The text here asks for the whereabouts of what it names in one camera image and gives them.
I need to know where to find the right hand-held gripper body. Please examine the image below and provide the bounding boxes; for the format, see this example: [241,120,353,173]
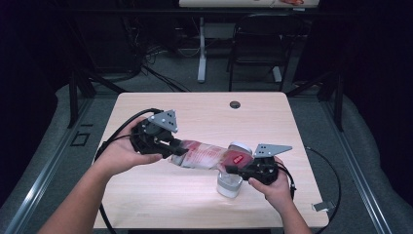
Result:
[242,143,293,186]

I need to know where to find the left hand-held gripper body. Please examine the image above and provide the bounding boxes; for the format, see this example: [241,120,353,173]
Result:
[131,109,179,156]

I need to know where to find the clear jar with grey lid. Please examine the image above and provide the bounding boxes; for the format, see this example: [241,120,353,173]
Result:
[216,140,253,199]

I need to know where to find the clear white sugar pouch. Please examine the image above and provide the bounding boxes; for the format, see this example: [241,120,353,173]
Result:
[169,139,255,173]

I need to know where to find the person's right hand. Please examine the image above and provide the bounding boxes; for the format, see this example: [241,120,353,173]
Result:
[247,156,294,213]

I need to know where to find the person's left hand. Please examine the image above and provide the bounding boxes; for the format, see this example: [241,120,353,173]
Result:
[94,116,164,178]

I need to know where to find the grey tape strip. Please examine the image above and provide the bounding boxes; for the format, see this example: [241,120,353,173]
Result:
[311,200,335,213]

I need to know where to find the black metal stand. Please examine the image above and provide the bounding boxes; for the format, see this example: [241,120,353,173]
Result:
[66,64,128,130]
[285,69,345,133]

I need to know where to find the white-legged wooden desk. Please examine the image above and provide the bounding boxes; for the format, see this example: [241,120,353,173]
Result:
[178,0,320,84]

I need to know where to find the black metal chair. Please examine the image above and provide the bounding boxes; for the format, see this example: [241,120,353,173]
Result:
[227,13,307,93]

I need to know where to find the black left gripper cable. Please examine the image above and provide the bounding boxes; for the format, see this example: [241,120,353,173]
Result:
[94,107,164,234]

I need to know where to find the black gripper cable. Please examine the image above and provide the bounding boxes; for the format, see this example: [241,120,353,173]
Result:
[94,107,164,234]
[285,145,342,230]

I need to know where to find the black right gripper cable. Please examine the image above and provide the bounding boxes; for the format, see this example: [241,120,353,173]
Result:
[285,145,342,230]

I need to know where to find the tangle of black floor cables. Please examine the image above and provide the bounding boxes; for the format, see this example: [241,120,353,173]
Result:
[123,16,193,94]

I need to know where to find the aluminium floor rail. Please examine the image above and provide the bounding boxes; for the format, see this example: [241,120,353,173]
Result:
[3,97,95,234]
[319,97,394,234]

